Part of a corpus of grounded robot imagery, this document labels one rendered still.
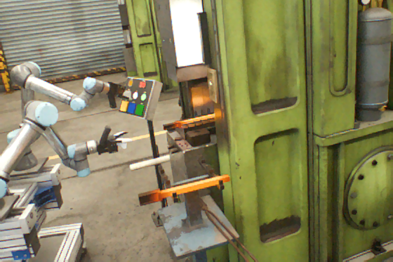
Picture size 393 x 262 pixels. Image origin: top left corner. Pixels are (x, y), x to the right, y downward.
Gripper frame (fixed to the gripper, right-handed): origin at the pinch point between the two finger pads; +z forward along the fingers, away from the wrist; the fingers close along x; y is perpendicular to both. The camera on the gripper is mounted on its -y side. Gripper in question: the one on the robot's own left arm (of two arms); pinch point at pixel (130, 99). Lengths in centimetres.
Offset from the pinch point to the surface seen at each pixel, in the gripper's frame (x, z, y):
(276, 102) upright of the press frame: -103, 17, 15
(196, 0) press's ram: -64, -21, 57
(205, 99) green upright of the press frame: -40, 30, 13
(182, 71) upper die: -55, -10, 20
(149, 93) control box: -5.6, 10.3, 8.0
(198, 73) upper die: -59, 0, 23
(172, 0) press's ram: -59, -32, 52
